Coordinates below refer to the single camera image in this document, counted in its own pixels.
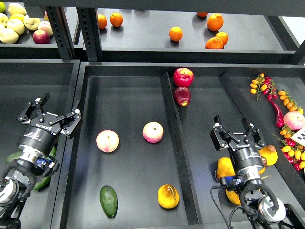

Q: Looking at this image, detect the orange cherry tomato string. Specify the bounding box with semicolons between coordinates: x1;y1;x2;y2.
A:
277;90;304;115

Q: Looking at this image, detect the large orange on shelf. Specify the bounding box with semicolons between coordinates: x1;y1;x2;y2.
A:
207;13;224;31

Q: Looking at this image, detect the cherry tomato bunch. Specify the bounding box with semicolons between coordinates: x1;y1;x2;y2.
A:
250;73;277;101
279;125;305;171

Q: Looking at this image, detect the orange on shelf far left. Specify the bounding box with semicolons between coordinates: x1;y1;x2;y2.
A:
97;14;107;30

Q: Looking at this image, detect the pink apple right bin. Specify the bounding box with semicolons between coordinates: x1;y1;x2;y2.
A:
284;111;305;131

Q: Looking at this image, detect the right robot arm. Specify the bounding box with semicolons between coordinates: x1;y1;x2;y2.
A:
210;115;305;229

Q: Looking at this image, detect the pale yellow apple with stem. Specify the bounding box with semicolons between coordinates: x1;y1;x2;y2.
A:
23;15;40;31

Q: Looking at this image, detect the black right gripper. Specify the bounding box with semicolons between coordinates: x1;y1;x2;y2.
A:
210;115;266;176

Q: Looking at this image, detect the orange on shelf front right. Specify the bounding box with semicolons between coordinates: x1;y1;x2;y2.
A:
205;37;224;49

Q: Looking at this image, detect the red apple on left shelf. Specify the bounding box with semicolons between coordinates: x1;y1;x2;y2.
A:
32;30;51;44

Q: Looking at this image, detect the black tray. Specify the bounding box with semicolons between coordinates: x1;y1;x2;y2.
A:
51;62;305;229
0;59;80;229

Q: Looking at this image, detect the orange on shelf back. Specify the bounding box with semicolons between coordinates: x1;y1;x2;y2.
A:
196;12;208;18

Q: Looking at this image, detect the dark avocado left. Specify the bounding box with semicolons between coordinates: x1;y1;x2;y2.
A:
5;151;22;164

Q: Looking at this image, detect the pink apple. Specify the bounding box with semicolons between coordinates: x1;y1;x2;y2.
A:
142;122;163;144
96;130;119;153

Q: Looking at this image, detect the cherry tomato bunch top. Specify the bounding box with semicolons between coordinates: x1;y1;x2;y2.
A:
250;73;277;101

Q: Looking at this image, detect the pale yellow apple middle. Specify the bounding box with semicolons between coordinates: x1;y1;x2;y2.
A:
6;19;25;35

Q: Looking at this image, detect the pale yellow apple front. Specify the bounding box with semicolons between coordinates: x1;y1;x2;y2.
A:
0;28;19;44

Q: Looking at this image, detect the black center tray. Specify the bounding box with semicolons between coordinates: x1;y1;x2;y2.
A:
51;62;305;229

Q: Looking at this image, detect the bright red apple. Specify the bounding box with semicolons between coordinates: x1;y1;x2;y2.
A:
173;67;194;88

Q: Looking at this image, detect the pink apple left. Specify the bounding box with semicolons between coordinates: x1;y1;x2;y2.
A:
96;130;119;153

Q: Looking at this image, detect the cherry tomato bunch bottom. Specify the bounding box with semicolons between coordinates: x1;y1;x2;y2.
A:
279;125;305;171

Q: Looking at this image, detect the pink apple center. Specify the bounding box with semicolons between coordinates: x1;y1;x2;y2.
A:
142;122;163;144

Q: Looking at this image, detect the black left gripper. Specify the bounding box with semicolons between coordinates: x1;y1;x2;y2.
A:
18;92;82;155

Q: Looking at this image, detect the dark red apple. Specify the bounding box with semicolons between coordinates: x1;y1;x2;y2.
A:
173;87;191;106

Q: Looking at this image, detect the black left tray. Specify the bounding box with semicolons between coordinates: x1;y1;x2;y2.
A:
0;59;80;229

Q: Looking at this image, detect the orange on shelf right small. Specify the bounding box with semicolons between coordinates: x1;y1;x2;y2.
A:
215;31;229;46

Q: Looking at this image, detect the orange on shelf center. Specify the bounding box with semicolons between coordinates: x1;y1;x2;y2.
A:
169;27;183;42

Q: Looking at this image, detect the black shelf post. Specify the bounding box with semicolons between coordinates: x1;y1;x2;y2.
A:
76;7;103;62

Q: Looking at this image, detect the red chili pepper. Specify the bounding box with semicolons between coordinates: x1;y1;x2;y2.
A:
269;100;284;127

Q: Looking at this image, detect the white marker tag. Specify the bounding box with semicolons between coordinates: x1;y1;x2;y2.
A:
291;127;305;146

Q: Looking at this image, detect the dark green avocado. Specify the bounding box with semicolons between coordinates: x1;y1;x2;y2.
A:
99;185;118;218

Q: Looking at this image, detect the pale pink peach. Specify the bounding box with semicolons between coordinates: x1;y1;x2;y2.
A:
38;21;53;37

